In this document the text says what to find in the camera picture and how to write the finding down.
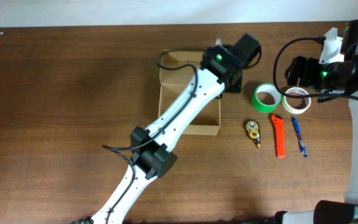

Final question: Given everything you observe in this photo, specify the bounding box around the white masking tape roll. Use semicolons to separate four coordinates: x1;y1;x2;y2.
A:
282;87;311;114

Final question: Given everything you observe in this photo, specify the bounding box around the green tape roll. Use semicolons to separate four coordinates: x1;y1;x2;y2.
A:
251;83;282;113

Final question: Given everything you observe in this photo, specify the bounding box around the cardboard box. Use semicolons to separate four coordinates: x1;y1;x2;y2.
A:
158;50;221;136

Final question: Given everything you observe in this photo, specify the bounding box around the orange utility knife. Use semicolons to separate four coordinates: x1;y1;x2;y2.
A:
270;114;286;159

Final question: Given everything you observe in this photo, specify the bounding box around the yellow black correction tape dispenser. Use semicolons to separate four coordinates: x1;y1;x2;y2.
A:
245;120;261;149

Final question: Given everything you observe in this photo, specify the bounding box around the blue ballpoint pen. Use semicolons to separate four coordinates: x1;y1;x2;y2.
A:
291;116;308;157

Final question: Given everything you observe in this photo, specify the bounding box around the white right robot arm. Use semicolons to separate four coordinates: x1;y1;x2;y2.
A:
274;19;358;223

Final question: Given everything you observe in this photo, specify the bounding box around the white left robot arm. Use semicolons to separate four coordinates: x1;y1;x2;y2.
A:
77;34;262;224

